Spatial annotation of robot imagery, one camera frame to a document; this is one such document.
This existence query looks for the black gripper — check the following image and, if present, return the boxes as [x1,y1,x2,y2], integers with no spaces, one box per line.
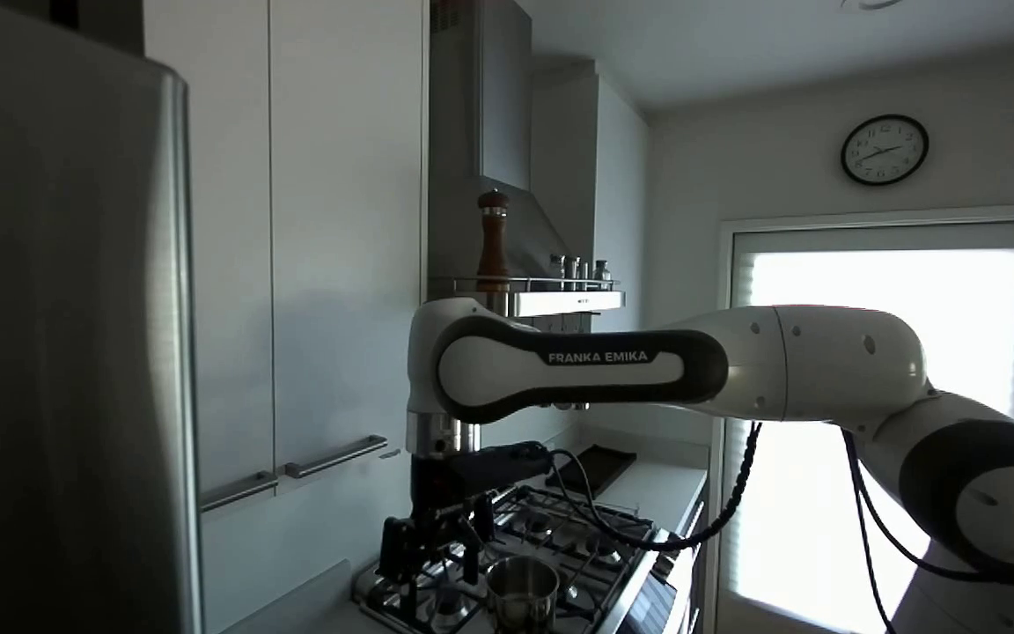
[377,447,501,588]

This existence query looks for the white cabinet door hinged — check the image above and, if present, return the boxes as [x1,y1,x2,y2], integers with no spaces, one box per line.
[267,0,431,482]

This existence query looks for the small steel saucepan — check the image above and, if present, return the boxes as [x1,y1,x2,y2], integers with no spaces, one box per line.
[481,553,562,634]

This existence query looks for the stainless gas stove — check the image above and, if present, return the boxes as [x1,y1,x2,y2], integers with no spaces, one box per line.
[349,477,705,634]

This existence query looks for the black flat tray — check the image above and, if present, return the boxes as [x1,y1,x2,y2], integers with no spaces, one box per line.
[575,441,639,495]

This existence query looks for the brown wooden pepper mill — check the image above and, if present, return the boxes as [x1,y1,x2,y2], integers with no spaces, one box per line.
[476,185,515,301]

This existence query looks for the stainless steel refrigerator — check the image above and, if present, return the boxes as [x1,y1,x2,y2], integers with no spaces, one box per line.
[0,0,206,634]

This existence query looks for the steel range hood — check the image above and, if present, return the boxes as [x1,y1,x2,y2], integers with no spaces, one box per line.
[425,0,625,325]

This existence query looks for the window with white blind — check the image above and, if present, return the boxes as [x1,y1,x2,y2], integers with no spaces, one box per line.
[714,215,1014,634]

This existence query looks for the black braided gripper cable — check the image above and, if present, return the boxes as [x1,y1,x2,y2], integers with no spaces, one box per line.
[544,420,767,555]

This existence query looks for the narrow white wall cabinet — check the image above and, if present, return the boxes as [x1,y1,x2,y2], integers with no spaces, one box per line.
[529,56,652,339]

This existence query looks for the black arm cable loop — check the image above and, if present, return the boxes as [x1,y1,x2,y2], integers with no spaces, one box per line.
[839,427,1014,634]

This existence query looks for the round black wall clock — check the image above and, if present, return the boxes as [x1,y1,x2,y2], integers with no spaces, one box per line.
[839,110,931,190]

